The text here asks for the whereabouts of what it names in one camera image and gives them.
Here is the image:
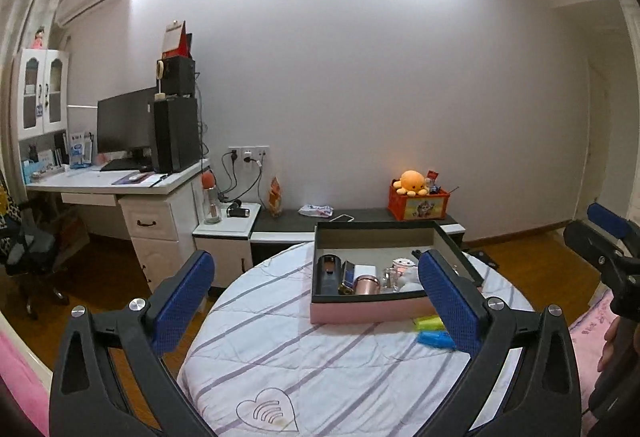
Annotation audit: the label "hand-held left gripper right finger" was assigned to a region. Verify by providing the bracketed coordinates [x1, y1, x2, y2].
[416, 248, 584, 437]

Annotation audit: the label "pink quilt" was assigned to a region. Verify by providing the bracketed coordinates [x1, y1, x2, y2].
[569, 289, 640, 437]

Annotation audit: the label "red desk calendar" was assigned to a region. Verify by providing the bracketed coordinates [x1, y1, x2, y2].
[160, 20, 194, 59]

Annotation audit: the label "black bathroom scale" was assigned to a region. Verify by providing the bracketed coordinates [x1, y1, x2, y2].
[462, 247, 502, 269]

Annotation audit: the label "black low cabinet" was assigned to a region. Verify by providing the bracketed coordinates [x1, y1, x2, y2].
[250, 207, 467, 249]

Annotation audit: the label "white wall outlet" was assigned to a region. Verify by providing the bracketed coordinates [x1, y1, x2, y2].
[228, 146, 271, 164]

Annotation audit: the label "blue box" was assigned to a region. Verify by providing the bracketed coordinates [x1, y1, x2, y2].
[69, 130, 94, 169]

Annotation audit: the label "dark makeup palette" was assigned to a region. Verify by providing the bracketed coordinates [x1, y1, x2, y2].
[337, 260, 357, 296]

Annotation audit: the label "black computer tower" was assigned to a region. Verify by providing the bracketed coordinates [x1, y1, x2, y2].
[153, 96, 202, 174]

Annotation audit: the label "person's right hand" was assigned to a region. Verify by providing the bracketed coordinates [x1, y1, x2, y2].
[599, 316, 622, 372]

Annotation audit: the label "blue highlighter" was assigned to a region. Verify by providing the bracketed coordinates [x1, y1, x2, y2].
[416, 328, 457, 351]

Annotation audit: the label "white desk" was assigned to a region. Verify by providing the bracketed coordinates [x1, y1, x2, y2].
[24, 159, 212, 294]

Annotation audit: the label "black computer monitor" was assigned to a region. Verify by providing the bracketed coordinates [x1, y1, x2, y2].
[96, 86, 159, 159]

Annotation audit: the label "pink storage box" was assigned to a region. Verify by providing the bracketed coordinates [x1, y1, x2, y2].
[309, 220, 485, 325]

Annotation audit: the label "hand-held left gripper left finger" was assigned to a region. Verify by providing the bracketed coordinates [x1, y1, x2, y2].
[48, 248, 217, 437]

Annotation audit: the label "red printed box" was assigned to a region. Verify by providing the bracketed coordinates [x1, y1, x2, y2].
[388, 184, 449, 222]

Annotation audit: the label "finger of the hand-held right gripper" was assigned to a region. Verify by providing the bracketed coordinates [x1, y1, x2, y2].
[586, 201, 640, 260]
[563, 221, 613, 274]

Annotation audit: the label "black speaker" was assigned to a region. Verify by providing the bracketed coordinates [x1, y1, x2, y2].
[162, 56, 197, 98]

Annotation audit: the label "black power cables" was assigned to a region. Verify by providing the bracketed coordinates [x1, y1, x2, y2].
[197, 67, 266, 208]

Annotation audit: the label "bottle with orange ball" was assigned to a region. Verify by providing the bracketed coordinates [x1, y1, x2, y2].
[201, 170, 223, 225]

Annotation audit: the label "orange octopus plush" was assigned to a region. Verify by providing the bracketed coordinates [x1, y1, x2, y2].
[392, 170, 431, 197]

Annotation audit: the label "orange snack bag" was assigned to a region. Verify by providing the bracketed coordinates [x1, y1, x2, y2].
[269, 176, 284, 218]

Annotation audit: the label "pink cloth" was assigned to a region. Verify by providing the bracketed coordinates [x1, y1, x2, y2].
[0, 317, 53, 437]

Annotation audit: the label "black cylindrical device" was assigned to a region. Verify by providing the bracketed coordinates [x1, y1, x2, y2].
[318, 254, 342, 290]

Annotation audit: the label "black office chair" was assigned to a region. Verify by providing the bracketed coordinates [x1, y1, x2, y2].
[0, 197, 72, 320]

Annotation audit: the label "white glass-door cabinet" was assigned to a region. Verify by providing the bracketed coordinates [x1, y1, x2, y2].
[11, 47, 70, 142]

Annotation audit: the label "rose gold cup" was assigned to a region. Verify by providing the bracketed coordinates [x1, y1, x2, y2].
[354, 274, 384, 296]

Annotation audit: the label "white bedside cabinet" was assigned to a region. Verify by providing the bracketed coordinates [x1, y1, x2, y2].
[192, 202, 263, 289]

